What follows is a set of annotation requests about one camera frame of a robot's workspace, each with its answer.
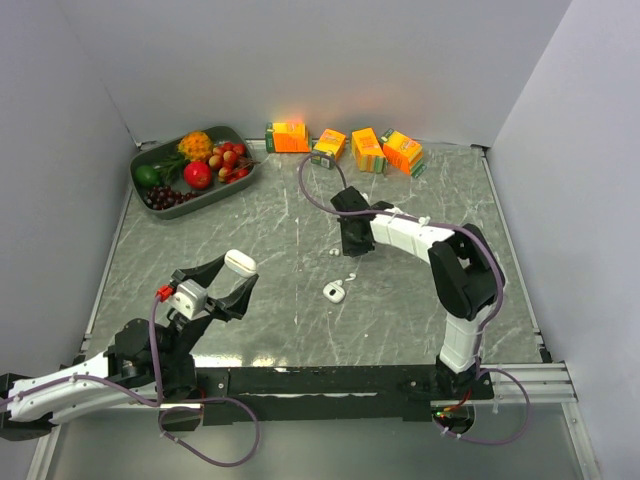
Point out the orange green box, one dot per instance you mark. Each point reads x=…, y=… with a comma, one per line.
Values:
x=403, y=153
x=328, y=149
x=287, y=137
x=367, y=151

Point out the green lime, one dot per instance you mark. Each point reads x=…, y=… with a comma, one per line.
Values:
x=146, y=176

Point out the white oval earbud case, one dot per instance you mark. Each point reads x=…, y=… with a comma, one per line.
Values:
x=240, y=263

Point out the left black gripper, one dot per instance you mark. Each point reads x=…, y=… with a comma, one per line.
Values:
x=233, y=304

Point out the white square charging case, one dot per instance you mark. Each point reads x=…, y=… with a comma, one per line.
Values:
x=334, y=293

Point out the red cherry bunch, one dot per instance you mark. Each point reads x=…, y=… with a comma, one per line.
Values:
x=230, y=162

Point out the red pomegranate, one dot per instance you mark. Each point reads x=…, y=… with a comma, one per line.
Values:
x=197, y=175

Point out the dark grape bunch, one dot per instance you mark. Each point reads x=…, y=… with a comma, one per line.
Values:
x=160, y=198

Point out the green leafy sprig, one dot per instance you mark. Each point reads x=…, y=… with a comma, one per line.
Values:
x=170, y=167

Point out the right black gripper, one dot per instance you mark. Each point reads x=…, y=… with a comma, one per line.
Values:
x=350, y=249

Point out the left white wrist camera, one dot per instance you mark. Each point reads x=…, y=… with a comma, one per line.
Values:
x=188, y=298

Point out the orange spiky fruit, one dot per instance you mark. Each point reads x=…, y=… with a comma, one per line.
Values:
x=196, y=146

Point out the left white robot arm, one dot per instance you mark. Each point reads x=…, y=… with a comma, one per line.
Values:
x=146, y=362

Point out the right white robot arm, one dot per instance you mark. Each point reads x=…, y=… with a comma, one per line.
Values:
x=466, y=276

